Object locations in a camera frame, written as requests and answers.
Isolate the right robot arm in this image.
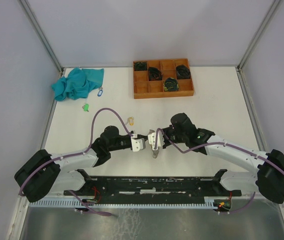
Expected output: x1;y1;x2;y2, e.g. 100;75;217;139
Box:
152;113;284;204

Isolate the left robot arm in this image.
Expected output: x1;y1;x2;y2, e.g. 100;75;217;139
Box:
14;126;137;203

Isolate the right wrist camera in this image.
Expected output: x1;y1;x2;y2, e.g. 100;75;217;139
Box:
148;129;164;151

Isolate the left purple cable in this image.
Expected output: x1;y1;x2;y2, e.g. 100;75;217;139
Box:
18;107;135;216

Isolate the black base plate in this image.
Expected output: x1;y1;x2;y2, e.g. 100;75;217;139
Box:
75;176;241;204

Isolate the left aluminium frame post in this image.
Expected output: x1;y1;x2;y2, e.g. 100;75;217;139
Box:
18;0;64;74

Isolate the rolled dark fabric red pattern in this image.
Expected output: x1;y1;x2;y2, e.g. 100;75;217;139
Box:
148;67;163;81

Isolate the right aluminium frame post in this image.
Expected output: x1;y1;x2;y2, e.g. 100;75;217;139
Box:
237;0;283;69

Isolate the wooden compartment tray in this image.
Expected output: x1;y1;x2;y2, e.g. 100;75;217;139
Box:
133;58;195;99

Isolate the purple cable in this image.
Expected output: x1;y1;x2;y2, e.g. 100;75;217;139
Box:
18;107;135;216
156;127;284;215

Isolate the metal keyring organizer yellow handle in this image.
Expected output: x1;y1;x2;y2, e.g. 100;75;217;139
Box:
152;148;160;159

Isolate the key with yellow framed tag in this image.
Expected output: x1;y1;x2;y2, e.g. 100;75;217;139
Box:
125;116;134;126

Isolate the teal cloth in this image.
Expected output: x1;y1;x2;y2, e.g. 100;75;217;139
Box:
51;67;104;102

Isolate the aluminium frame post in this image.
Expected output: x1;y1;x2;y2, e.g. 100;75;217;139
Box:
18;0;64;74
237;0;283;69

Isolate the key with green tag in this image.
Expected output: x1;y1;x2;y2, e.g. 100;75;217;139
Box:
82;103;89;112

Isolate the rolled dark fabric green pattern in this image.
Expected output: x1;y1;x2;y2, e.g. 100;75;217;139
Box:
163;77;179;92

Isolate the white cable duct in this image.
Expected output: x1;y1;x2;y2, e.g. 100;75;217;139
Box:
29;197;217;210

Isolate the rolled dark fabric far left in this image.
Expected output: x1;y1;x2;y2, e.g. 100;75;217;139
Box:
134;61;148;72

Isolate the key with blue tag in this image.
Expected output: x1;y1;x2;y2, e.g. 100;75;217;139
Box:
97;87;103;97

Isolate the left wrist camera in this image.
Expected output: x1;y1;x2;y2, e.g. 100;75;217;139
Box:
131;134;148;152

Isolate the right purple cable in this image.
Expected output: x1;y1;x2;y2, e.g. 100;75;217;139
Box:
156;127;284;215

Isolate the rolled dark fabric right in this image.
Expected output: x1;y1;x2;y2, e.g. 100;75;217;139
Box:
176;64;191;80

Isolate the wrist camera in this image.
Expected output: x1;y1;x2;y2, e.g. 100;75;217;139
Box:
131;134;148;152
148;129;164;151

